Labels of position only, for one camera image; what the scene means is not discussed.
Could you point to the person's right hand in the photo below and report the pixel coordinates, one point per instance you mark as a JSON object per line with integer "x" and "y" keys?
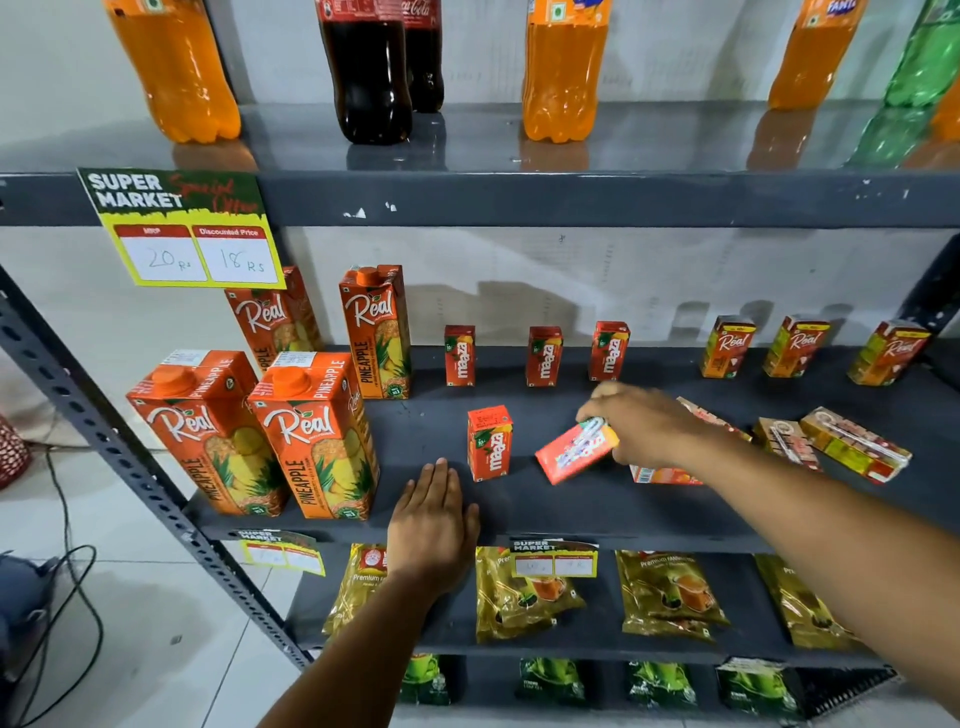
{"x": 652, "y": 431}

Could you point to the person's left hand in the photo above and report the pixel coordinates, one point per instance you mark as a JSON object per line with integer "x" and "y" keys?
{"x": 431, "y": 536}

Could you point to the person's right fingers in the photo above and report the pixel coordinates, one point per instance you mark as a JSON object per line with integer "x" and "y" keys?
{"x": 600, "y": 405}

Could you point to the person's left little finger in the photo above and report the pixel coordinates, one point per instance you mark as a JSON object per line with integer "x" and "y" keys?
{"x": 403, "y": 502}

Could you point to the person's left middle finger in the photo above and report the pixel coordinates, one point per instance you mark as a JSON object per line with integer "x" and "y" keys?
{"x": 437, "y": 487}

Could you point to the person's left thumb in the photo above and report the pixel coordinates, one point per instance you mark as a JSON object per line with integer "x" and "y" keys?
{"x": 473, "y": 521}

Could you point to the small red mango drink carton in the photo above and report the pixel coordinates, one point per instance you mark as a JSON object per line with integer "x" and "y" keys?
{"x": 544, "y": 357}
{"x": 609, "y": 351}
{"x": 490, "y": 444}
{"x": 568, "y": 456}
{"x": 460, "y": 356}

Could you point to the person's left forearm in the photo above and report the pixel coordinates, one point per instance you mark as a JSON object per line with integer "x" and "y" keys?
{"x": 352, "y": 660}

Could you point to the person's right forearm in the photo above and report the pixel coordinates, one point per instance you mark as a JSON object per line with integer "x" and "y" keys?
{"x": 840, "y": 540}

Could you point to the small yellow price tag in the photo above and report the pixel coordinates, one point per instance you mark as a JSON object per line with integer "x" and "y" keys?
{"x": 555, "y": 559}
{"x": 285, "y": 553}

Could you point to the gold tea packet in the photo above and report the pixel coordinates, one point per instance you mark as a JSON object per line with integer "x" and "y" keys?
{"x": 667, "y": 596}
{"x": 360, "y": 585}
{"x": 517, "y": 600}
{"x": 802, "y": 604}

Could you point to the small white red juice carton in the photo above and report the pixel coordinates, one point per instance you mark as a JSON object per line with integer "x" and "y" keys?
{"x": 660, "y": 476}

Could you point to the large orange pineapple juice carton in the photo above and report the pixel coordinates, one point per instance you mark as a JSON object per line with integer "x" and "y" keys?
{"x": 274, "y": 319}
{"x": 202, "y": 435}
{"x": 375, "y": 330}
{"x": 315, "y": 442}

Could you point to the small orange green juice carton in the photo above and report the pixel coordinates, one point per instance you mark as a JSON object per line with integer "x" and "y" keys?
{"x": 787, "y": 442}
{"x": 727, "y": 347}
{"x": 889, "y": 354}
{"x": 855, "y": 446}
{"x": 795, "y": 347}

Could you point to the green tea packet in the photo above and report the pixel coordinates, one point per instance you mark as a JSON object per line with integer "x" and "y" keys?
{"x": 661, "y": 684}
{"x": 551, "y": 681}
{"x": 757, "y": 688}
{"x": 424, "y": 679}

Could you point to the grey metal shelf rack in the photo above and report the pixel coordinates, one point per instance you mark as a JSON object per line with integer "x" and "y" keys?
{"x": 600, "y": 199}

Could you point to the orange soda bottle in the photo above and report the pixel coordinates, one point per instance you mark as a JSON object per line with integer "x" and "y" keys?
{"x": 180, "y": 75}
{"x": 810, "y": 60}
{"x": 949, "y": 112}
{"x": 562, "y": 75}

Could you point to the large yellow green price tag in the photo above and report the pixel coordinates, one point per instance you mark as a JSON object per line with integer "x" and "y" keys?
{"x": 187, "y": 225}

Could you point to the dark cola bottle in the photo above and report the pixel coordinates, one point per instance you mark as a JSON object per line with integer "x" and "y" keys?
{"x": 367, "y": 82}
{"x": 426, "y": 67}

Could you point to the blue grey bag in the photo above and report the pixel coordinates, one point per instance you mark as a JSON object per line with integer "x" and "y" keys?
{"x": 22, "y": 607}

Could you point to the red patterned basket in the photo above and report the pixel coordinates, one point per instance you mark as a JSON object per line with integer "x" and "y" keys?
{"x": 11, "y": 454}

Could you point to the green soda bottle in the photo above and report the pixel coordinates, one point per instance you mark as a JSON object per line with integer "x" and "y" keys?
{"x": 926, "y": 67}

